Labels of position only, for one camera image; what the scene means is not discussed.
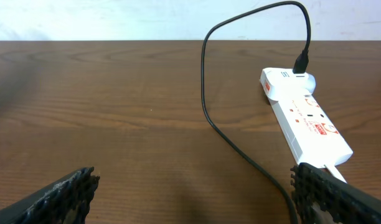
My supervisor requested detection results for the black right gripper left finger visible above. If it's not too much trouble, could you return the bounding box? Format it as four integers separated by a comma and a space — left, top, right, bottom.
0, 167, 100, 224

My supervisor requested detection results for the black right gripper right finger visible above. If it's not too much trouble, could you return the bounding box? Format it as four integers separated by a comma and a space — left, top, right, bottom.
291, 162, 381, 224

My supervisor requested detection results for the black USB charging cable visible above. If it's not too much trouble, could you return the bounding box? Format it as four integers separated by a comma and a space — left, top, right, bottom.
200, 0, 312, 224

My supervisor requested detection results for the white USB charger adapter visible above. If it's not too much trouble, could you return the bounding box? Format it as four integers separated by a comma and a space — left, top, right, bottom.
260, 67, 316, 101

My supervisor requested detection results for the white power strip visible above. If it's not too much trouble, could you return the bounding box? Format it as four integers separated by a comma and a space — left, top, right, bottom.
270, 95, 353, 169

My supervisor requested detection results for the white power strip cord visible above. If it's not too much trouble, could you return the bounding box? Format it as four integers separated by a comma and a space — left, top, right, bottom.
324, 164, 347, 184

